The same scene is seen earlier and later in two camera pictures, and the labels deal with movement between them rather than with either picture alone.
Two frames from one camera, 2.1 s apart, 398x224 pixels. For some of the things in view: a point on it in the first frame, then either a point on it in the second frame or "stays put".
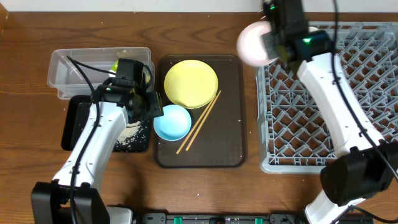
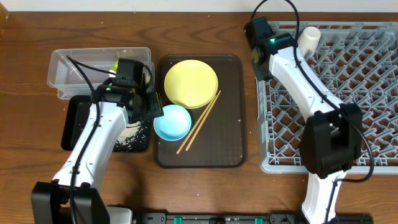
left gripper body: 148,107 stays put
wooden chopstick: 203,121 stays put
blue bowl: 174,124 stays put
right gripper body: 273,43 -> 257,66
